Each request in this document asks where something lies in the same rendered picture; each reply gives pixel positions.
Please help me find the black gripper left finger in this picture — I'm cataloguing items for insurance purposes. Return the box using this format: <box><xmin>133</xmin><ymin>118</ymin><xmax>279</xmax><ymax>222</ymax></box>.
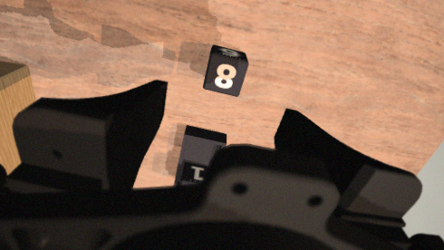
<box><xmin>5</xmin><ymin>80</ymin><xmax>168</xmax><ymax>194</ymax></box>

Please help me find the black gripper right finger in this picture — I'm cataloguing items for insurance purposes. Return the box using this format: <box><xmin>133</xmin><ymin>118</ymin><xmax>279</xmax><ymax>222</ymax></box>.
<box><xmin>274</xmin><ymin>108</ymin><xmax>422</xmax><ymax>250</ymax></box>

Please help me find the dark grey calendar cube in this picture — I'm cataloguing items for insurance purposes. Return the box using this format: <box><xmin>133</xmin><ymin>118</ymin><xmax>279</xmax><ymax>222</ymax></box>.
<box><xmin>203</xmin><ymin>45</ymin><xmax>249</xmax><ymax>97</ymax></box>
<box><xmin>180</xmin><ymin>162</ymin><xmax>208</xmax><ymax>185</ymax></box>

